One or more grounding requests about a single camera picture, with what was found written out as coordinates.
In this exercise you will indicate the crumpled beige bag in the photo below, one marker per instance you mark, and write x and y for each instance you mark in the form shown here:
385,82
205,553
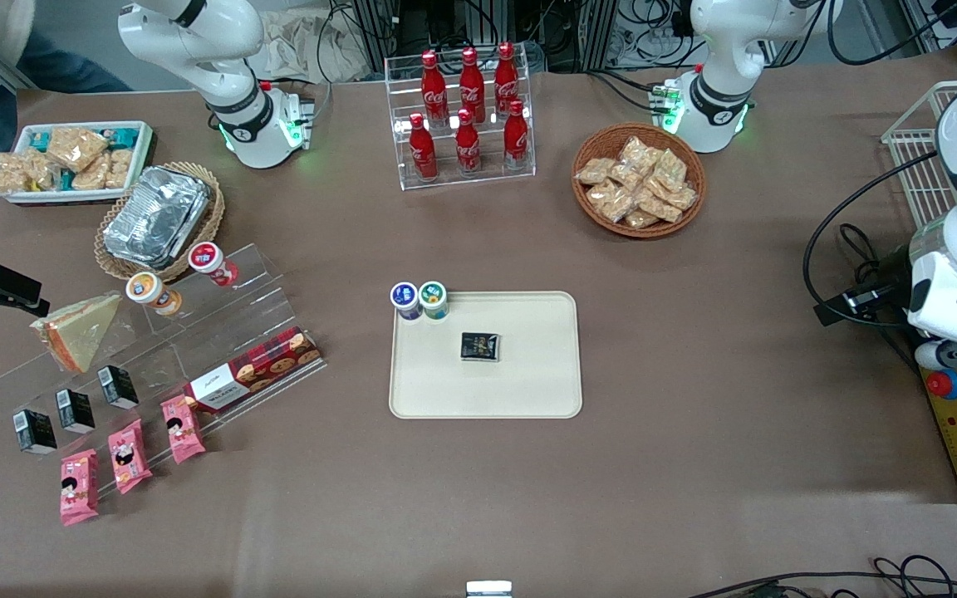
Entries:
304,46

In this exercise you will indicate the shallow wicker basket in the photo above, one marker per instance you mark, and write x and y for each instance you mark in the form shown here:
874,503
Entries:
109,253

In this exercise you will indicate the small black packet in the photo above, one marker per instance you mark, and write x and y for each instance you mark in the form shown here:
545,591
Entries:
480,346

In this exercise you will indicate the red lid yogurt cup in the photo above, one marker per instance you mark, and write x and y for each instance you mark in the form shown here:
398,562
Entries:
213,262

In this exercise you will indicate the blue lid yogurt cup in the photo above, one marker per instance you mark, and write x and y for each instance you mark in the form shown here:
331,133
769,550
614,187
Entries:
405,301

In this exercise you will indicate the person in white top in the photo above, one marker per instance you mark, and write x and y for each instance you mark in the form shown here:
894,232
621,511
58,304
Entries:
5,41

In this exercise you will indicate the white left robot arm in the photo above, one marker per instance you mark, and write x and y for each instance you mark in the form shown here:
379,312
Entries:
719,50

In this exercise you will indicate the small black carton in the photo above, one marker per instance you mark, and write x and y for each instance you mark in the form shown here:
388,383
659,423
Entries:
118,387
76,410
35,431

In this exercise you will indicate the aluminium profile frame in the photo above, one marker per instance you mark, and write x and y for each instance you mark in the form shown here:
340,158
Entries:
445,25

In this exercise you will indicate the pink snack pack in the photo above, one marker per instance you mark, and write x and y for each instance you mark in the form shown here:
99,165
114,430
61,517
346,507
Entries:
129,456
183,428
79,487

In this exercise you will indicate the round brown wicker basket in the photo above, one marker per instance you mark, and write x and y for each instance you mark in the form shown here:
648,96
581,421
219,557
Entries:
603,224

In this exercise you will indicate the triangle sandwich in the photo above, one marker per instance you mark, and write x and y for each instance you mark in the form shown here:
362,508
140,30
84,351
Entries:
80,330

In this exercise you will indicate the red cola bottle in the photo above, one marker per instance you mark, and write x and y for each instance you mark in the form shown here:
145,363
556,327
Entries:
516,137
467,145
434,79
471,76
422,149
506,73

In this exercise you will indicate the brown table cloth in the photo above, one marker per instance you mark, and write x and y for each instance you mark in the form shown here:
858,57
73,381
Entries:
694,374

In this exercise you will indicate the teal snack pack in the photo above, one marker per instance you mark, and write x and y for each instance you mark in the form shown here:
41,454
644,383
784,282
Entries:
36,139
124,133

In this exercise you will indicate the cream plastic serving tray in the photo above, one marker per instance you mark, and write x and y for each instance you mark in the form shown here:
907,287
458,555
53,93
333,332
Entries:
520,382

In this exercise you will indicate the clear acrylic tiered shelf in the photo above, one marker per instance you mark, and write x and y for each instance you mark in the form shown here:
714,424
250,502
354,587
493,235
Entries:
221,332

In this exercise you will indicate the rice cracker pack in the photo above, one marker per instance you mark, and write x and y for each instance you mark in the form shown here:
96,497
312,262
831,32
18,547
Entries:
9,176
92,176
41,170
121,166
76,148

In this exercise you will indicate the clear acrylic bottle rack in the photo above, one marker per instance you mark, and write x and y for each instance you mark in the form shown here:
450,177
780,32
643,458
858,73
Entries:
487,170

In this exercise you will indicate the clear wrapped cracker pack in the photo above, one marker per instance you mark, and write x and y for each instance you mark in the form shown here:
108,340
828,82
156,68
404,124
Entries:
658,208
595,171
682,198
669,170
632,178
610,203
636,152
640,220

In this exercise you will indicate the red tartan biscuit box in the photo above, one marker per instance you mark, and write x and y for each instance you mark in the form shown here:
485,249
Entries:
258,370

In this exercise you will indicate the orange lid yogurt cup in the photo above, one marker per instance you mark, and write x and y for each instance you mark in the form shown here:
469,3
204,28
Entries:
151,293

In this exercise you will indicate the green lid yogurt cup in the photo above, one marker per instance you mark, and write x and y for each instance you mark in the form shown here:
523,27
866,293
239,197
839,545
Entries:
434,300

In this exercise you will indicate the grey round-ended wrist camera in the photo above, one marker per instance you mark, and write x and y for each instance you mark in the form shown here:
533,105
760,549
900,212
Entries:
934,355

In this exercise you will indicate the white rectangular snack tray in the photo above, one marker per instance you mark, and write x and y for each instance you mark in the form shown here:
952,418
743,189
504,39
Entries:
142,158

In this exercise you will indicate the aluminium foil container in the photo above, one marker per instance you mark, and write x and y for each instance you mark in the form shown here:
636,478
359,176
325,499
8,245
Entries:
156,218

